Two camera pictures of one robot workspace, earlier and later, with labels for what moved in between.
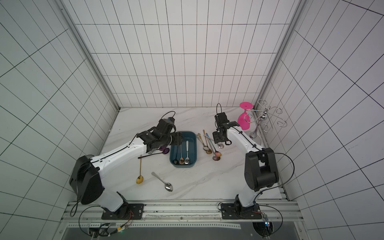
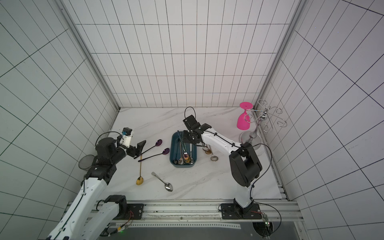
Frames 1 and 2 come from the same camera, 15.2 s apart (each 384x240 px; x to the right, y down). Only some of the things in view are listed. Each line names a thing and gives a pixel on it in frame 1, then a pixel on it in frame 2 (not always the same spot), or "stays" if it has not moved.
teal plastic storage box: x=191 y=137 stays
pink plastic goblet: x=244 y=118 stays
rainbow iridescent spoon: x=217 y=153 -> x=185 y=155
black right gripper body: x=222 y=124 -> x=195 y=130
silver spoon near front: x=168 y=186 stays
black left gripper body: x=171 y=139 -> x=130 y=151
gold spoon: x=139 y=179 stays
